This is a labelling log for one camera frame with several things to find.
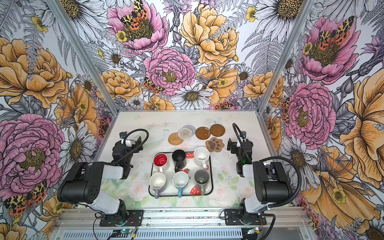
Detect cork paw print coaster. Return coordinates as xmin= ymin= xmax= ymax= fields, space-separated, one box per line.
xmin=205 ymin=137 xmax=225 ymax=153

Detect matte brown wooden coaster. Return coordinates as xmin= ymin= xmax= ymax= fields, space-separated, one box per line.
xmin=210 ymin=124 xmax=226 ymax=137

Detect glossy brown wooden coaster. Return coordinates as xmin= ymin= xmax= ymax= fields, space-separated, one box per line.
xmin=195 ymin=127 xmax=211 ymax=140

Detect woven rattan coaster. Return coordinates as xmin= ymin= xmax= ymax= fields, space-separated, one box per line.
xmin=168 ymin=133 xmax=184 ymax=146

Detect grey crochet coaster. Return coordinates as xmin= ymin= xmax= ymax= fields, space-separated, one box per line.
xmin=183 ymin=125 xmax=196 ymax=135

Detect multicolour rope coaster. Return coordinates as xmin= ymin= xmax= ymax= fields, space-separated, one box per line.
xmin=177 ymin=128 xmax=194 ymax=140

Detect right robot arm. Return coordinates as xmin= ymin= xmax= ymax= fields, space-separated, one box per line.
xmin=224 ymin=132 xmax=293 ymax=226

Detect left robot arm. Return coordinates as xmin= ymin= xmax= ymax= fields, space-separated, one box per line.
xmin=58 ymin=129 xmax=149 ymax=227

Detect red interior mug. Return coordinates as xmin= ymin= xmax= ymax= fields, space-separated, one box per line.
xmin=153 ymin=153 xmax=169 ymax=173

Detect grey mug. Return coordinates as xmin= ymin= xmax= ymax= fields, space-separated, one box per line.
xmin=194 ymin=170 xmax=210 ymax=196

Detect black mug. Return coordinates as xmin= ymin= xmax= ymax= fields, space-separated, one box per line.
xmin=172 ymin=150 xmax=187 ymax=173

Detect white tray with strawberries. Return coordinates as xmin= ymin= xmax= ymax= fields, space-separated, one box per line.
xmin=149 ymin=148 xmax=214 ymax=199

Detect green circuit board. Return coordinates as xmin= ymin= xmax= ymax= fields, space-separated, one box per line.
xmin=111 ymin=229 xmax=136 ymax=238

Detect right small circuit board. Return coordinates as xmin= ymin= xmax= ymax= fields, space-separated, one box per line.
xmin=247 ymin=227 xmax=260 ymax=235

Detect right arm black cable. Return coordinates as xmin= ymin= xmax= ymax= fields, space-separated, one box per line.
xmin=232 ymin=122 xmax=303 ymax=240

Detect white mug purple handle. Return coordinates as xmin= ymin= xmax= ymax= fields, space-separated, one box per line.
xmin=149 ymin=172 xmax=167 ymax=199

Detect white mug blue handle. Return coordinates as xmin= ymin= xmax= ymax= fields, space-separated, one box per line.
xmin=172 ymin=171 xmax=189 ymax=198

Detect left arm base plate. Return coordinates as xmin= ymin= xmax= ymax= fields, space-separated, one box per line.
xmin=99 ymin=210 xmax=144 ymax=227

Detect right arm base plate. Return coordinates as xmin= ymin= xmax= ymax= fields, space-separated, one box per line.
xmin=220 ymin=209 xmax=267 ymax=226

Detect aluminium front rail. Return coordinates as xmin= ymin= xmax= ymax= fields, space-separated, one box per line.
xmin=54 ymin=207 xmax=310 ymax=230

